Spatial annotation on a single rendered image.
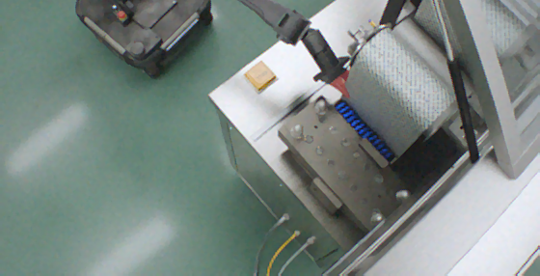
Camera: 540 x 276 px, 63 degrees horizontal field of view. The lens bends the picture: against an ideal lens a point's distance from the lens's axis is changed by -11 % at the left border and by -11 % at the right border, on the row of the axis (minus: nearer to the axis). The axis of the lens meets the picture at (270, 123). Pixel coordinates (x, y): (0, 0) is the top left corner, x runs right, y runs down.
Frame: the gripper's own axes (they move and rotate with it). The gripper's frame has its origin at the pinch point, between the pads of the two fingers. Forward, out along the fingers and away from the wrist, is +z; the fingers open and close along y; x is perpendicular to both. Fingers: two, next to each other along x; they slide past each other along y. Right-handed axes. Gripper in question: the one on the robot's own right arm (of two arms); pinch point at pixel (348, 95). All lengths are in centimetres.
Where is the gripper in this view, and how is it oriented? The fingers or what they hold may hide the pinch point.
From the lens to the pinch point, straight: 133.3
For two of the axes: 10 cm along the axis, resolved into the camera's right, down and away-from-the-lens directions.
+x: 3.3, 0.8, -9.4
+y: -7.6, 6.1, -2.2
